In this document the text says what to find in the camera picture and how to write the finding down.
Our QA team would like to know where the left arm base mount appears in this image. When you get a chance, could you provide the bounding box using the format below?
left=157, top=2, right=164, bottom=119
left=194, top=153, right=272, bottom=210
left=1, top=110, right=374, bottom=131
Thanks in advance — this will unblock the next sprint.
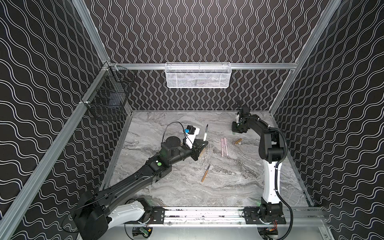
left=125, top=207, right=165, bottom=225

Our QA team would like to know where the green pen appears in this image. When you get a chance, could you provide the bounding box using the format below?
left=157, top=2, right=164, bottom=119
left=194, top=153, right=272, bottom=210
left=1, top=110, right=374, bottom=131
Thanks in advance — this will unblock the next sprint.
left=203, top=124, right=209, bottom=141

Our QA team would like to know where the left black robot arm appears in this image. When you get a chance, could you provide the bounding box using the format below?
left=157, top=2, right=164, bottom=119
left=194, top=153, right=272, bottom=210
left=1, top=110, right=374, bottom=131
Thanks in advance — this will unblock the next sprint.
left=71, top=136, right=209, bottom=240

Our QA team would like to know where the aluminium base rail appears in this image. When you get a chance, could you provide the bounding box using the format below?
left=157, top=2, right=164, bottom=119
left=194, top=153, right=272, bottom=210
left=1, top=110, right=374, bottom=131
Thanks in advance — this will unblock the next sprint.
left=86, top=206, right=326, bottom=227

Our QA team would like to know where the black wire basket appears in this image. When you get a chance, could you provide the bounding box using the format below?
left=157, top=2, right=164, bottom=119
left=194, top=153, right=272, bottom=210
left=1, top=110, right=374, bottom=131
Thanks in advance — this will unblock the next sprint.
left=82, top=61, right=137, bottom=122

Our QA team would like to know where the white mesh basket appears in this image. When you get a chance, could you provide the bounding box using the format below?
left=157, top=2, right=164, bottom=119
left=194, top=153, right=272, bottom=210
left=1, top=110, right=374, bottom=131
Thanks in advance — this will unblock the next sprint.
left=165, top=62, right=232, bottom=89

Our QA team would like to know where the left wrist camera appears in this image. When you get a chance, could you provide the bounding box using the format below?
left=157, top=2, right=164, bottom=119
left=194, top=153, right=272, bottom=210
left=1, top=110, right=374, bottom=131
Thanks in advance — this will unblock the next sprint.
left=184, top=125, right=200, bottom=149

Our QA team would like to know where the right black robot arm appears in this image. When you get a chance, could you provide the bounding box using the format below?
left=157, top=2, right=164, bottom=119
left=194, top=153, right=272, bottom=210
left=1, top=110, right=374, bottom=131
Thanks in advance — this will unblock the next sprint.
left=232, top=106, right=288, bottom=217

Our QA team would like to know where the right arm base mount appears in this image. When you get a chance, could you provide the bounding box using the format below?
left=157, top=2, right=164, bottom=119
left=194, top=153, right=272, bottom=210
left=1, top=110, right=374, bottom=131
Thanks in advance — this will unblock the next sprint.
left=242, top=207, right=287, bottom=225

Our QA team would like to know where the orange pen lower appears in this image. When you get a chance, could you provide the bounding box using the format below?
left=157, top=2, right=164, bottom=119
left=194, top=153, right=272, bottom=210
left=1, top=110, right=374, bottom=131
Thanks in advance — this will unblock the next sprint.
left=201, top=164, right=211, bottom=183

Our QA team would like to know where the white pink pen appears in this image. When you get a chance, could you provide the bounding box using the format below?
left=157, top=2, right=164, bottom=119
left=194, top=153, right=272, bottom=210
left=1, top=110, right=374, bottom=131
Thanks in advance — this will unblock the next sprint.
left=224, top=137, right=229, bottom=156

